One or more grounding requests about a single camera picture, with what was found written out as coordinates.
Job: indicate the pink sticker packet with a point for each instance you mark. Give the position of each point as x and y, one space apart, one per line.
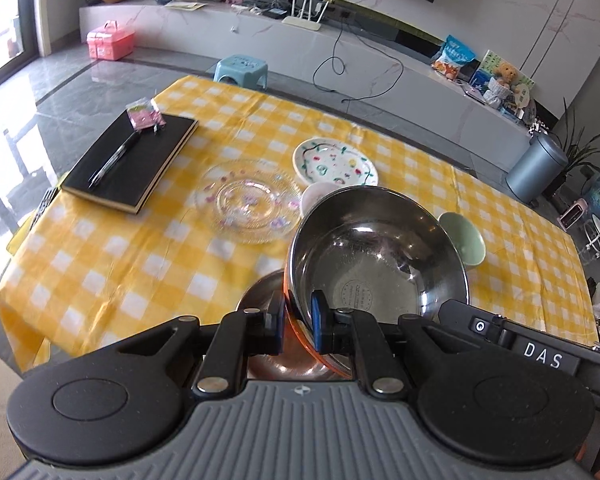
145 117

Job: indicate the teddy bear in basket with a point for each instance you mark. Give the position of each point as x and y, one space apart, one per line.
502 82

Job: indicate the yellow checked tablecloth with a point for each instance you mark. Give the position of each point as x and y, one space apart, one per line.
130 270

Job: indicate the white router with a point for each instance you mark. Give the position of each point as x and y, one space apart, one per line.
302 22

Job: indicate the steel bowl with orange outside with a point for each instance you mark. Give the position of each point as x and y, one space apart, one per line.
380 260

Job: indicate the white plate with coloured pattern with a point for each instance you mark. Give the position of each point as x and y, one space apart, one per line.
330 160

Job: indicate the pale yellow papers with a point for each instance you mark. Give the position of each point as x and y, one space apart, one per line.
186 6

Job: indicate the white bowl with sticker print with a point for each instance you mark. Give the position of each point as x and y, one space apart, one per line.
312 199

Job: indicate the round paper hand fan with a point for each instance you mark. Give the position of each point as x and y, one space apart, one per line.
524 96

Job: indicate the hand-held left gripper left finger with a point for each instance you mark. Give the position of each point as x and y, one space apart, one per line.
275 330

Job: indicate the clear glass plate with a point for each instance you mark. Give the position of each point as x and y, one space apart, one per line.
245 200

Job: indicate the grey metal trash can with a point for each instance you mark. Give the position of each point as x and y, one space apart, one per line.
535 170

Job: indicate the pink plastic case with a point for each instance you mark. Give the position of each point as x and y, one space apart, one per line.
110 42

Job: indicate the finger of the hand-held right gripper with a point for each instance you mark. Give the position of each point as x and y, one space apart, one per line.
467 322

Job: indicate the pale green bowl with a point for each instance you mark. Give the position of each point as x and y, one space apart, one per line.
464 242

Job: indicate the black pen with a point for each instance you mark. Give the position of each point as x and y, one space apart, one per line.
112 160

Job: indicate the small pink appliance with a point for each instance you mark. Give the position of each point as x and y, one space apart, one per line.
572 215

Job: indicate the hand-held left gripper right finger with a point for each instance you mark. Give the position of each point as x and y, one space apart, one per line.
320 325

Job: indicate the green printed box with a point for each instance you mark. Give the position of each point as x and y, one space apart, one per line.
492 60

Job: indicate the white marble television console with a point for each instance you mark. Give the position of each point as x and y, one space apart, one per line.
280 50

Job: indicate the green potted plant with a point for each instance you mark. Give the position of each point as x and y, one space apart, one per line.
580 145

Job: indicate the blue snack bag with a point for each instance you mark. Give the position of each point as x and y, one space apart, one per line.
452 57

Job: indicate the light blue plastic stool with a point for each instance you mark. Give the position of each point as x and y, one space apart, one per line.
240 67

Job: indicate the black notebook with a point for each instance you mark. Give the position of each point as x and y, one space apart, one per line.
145 160

